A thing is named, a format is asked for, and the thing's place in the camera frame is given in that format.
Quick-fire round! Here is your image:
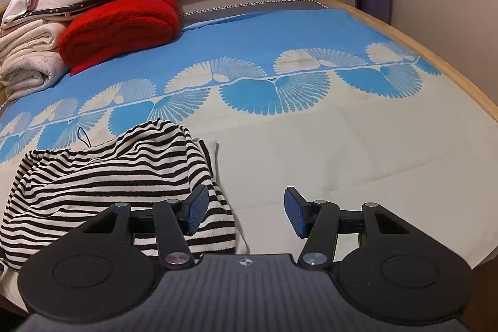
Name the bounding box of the striped hoodie with white vest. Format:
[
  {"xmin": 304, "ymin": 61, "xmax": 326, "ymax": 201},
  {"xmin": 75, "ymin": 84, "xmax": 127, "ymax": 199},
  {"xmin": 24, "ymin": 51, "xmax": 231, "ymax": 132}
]
[{"xmin": 0, "ymin": 119, "xmax": 250, "ymax": 271}]

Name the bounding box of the grey patterned mattress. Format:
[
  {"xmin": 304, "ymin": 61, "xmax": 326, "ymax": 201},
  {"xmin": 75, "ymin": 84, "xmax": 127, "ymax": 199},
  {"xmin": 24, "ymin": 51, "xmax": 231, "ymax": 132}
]
[{"xmin": 180, "ymin": 0, "xmax": 332, "ymax": 28}]

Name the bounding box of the folded white and dark bedding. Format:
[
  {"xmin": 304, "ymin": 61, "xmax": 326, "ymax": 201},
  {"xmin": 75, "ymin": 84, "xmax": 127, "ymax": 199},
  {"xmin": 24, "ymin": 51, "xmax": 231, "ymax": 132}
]
[{"xmin": 2, "ymin": 0, "xmax": 145, "ymax": 23}]

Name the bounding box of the red folded blanket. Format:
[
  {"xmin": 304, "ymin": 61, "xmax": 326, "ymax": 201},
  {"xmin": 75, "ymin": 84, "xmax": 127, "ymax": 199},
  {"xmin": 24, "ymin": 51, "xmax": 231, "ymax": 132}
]
[{"xmin": 58, "ymin": 0, "xmax": 182, "ymax": 76}]

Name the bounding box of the wooden bed frame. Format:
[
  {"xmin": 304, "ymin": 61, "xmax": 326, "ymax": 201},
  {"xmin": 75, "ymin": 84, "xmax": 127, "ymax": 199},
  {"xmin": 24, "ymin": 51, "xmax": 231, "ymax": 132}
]
[{"xmin": 313, "ymin": 0, "xmax": 498, "ymax": 130}]

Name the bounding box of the blue and cream fan-print blanket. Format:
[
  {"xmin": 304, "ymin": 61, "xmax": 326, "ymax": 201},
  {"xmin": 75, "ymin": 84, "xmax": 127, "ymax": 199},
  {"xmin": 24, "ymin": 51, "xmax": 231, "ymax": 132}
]
[{"xmin": 0, "ymin": 0, "xmax": 498, "ymax": 303}]

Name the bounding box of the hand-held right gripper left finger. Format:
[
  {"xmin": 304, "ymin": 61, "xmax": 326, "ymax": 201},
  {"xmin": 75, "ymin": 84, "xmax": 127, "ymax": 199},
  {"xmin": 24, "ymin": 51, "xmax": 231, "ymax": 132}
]
[{"xmin": 78, "ymin": 185, "xmax": 211, "ymax": 270}]

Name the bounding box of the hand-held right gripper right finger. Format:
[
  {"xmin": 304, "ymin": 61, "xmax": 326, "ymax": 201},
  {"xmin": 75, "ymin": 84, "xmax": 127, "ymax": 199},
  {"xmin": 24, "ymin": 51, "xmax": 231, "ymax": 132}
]
[{"xmin": 284, "ymin": 187, "xmax": 417, "ymax": 271}]

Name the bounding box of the white folded quilt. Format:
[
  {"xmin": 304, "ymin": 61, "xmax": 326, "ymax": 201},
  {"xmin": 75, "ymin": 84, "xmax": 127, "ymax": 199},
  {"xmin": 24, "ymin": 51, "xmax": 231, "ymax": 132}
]
[{"xmin": 0, "ymin": 20, "xmax": 71, "ymax": 101}]

